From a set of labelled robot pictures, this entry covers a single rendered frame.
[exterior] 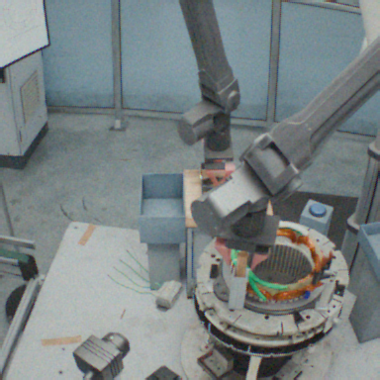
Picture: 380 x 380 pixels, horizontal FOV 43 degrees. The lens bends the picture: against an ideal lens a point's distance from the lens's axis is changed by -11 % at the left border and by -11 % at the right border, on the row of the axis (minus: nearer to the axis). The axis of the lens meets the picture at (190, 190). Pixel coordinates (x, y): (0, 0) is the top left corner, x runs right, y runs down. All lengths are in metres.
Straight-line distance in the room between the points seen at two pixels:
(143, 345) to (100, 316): 0.15
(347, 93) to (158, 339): 0.88
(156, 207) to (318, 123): 0.78
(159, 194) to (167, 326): 0.35
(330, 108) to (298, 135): 0.06
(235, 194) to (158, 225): 0.54
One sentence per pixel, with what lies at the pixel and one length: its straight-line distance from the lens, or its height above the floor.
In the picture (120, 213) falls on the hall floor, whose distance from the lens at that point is 2.90.
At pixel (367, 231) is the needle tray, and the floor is 1.04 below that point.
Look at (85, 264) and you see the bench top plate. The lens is 1.53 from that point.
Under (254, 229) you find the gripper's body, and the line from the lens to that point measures 0.82.
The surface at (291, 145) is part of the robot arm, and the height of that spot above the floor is 1.49.
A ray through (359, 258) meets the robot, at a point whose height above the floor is 0.82.
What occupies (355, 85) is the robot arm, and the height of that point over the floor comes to 1.60.
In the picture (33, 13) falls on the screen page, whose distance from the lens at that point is 1.73.
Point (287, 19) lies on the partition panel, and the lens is 3.14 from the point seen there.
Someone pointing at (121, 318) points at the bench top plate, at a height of 0.78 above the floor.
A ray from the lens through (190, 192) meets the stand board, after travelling 1.29.
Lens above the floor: 1.86
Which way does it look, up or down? 38 degrees down
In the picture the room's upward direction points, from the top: 1 degrees clockwise
